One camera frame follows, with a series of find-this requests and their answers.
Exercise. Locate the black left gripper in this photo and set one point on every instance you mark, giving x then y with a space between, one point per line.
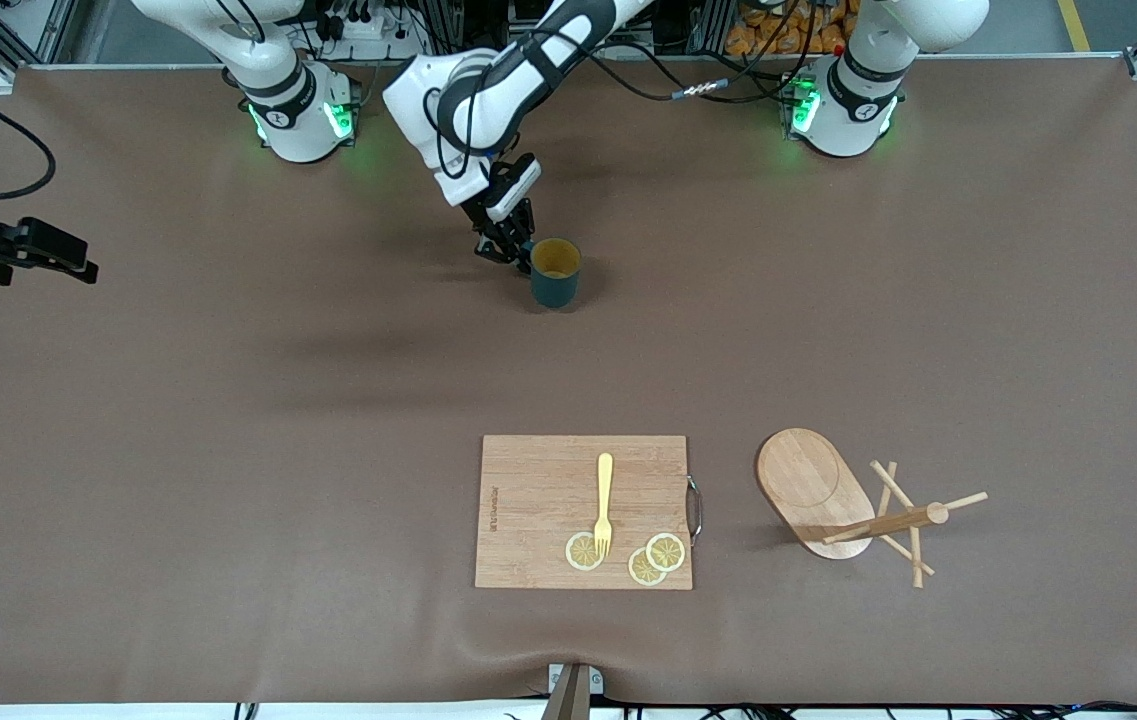
501 236

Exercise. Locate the teal cup with yellow inside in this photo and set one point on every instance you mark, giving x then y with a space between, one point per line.
555 285

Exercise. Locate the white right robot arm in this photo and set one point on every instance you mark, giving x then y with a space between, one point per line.
288 110

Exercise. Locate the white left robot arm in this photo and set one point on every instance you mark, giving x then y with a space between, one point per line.
448 110

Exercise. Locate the wooden cup rack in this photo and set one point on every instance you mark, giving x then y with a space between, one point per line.
808 480

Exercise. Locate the brown table mat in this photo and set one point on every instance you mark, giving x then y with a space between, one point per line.
568 380

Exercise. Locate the white power strip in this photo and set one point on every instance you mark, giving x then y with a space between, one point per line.
378 40

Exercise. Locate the yellow fork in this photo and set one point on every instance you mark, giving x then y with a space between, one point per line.
605 490

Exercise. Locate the wooden cutting board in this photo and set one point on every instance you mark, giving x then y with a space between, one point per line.
538 510

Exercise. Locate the lemon slice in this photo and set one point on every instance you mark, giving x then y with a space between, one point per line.
643 572
580 555
668 550

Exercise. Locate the orange snack bag pile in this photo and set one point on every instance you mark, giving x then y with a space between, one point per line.
758 35

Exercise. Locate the metal mount bracket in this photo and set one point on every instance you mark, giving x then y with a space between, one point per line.
573 690

